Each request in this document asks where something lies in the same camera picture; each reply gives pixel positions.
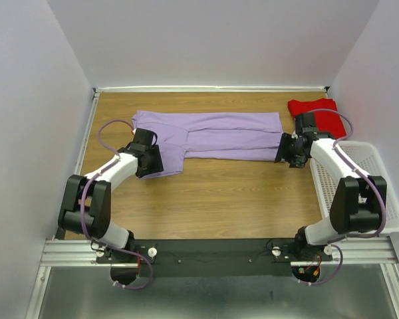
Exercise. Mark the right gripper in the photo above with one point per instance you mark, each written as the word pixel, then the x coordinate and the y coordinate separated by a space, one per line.
pixel 294 162

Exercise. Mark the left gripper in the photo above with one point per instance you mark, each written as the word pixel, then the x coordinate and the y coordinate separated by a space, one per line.
pixel 157 165

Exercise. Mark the purple t-shirt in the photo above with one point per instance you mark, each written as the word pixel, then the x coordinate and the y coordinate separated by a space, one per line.
pixel 216 135

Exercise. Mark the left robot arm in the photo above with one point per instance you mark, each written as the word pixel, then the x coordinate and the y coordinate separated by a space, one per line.
pixel 86 205

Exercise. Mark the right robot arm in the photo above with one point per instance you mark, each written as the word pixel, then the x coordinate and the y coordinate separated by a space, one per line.
pixel 358 208

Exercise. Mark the folded red t-shirt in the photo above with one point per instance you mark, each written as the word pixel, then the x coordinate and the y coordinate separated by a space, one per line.
pixel 326 121

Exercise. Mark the white plastic basket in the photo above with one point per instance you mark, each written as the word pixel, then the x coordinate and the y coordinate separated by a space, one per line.
pixel 379 172

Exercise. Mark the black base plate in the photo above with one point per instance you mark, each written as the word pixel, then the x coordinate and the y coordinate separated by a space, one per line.
pixel 227 257

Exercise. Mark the aluminium frame rail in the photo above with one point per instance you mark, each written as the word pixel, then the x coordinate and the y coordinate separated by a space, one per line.
pixel 67 253

